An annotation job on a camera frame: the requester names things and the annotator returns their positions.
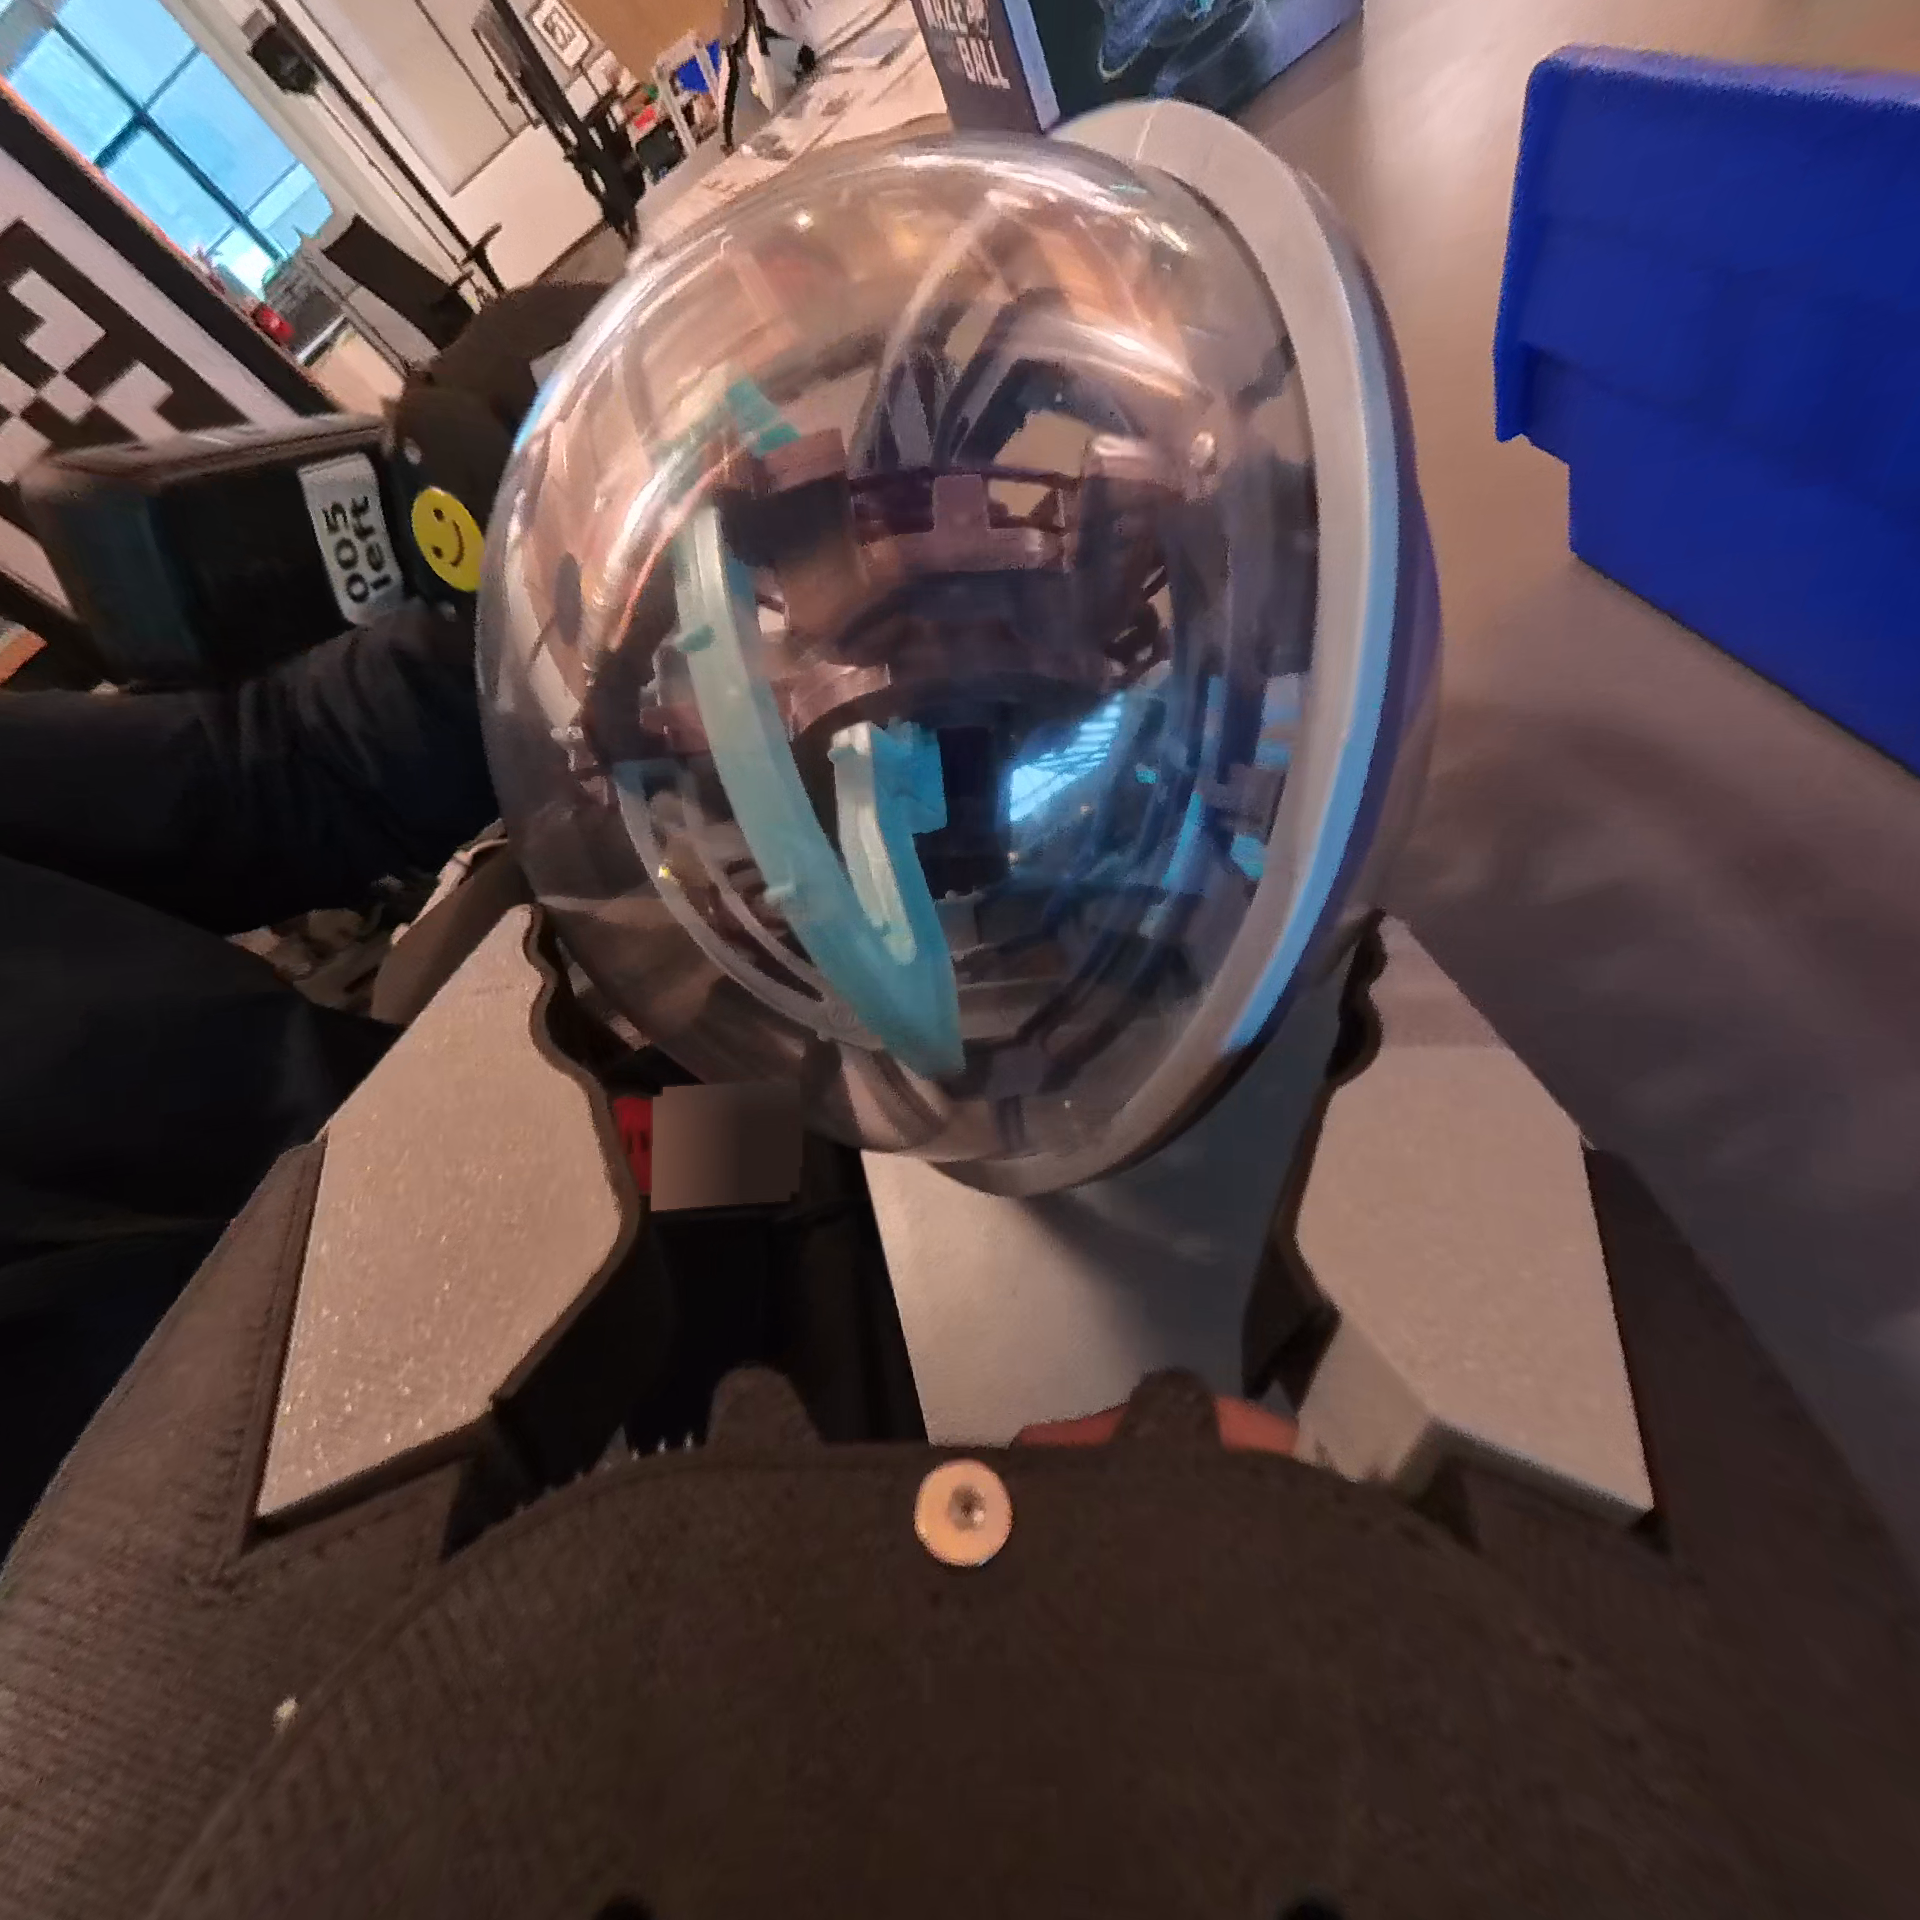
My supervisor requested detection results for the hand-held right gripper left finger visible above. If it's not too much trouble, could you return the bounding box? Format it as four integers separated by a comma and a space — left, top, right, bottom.
248, 899, 652, 1533

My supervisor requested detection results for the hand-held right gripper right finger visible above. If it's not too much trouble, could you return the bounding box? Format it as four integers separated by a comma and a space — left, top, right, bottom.
1245, 911, 1658, 1523

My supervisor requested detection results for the clear plastic maze ball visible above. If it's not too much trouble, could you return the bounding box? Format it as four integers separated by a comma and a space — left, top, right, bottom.
474, 99, 1441, 1203

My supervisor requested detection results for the person's left forearm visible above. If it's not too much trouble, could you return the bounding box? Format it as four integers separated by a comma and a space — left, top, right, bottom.
0, 606, 504, 932

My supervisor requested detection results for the person's right hand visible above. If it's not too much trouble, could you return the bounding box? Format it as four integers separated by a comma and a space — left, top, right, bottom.
1024, 1400, 1297, 1461

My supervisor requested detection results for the black office chair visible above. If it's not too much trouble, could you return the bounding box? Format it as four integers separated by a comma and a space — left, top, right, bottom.
325, 206, 504, 353

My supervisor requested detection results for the person's black clothed body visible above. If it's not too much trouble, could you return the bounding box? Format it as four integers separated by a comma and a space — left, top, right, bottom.
0, 853, 532, 1567

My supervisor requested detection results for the window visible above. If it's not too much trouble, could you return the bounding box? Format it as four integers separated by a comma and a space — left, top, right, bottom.
0, 0, 325, 299

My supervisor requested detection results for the black tripod stand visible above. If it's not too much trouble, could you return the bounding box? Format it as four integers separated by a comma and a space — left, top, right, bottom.
469, 0, 652, 239

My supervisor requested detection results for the dark blue cardboard box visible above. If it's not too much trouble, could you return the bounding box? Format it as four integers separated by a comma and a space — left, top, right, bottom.
916, 0, 1372, 135

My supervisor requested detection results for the blue plastic bin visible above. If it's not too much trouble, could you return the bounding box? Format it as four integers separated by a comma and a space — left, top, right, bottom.
1488, 49, 1920, 776

